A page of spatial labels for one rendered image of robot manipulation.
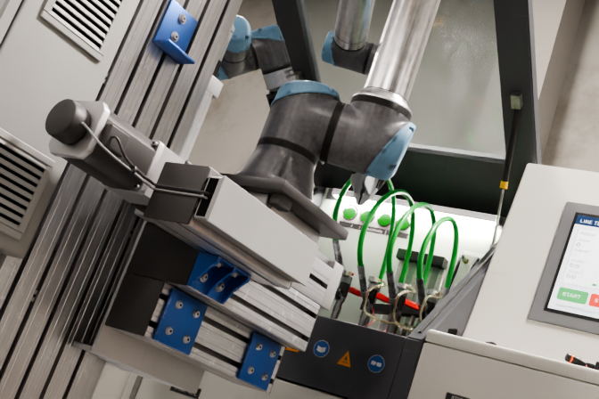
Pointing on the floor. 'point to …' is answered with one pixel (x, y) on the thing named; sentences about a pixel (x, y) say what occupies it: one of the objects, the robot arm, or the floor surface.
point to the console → (517, 305)
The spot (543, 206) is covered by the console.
